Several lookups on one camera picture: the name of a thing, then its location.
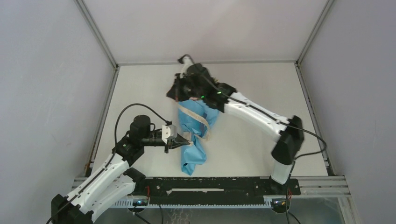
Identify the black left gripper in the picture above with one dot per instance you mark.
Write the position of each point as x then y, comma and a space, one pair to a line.
178, 141

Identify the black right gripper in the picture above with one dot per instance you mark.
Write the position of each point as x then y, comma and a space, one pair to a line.
175, 93

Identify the blue wrapping paper sheet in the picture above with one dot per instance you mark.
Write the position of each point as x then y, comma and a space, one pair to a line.
194, 154

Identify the cream ribbon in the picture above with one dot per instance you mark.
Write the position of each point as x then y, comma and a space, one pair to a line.
207, 134

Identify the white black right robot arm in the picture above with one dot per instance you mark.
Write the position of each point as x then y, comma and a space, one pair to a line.
286, 133

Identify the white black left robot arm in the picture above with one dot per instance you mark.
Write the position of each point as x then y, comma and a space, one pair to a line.
116, 177

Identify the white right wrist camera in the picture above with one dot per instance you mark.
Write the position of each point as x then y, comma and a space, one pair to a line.
186, 61

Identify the white cable duct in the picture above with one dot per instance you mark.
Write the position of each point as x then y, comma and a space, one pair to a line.
152, 203

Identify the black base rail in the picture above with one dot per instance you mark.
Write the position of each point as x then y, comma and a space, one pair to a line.
215, 189

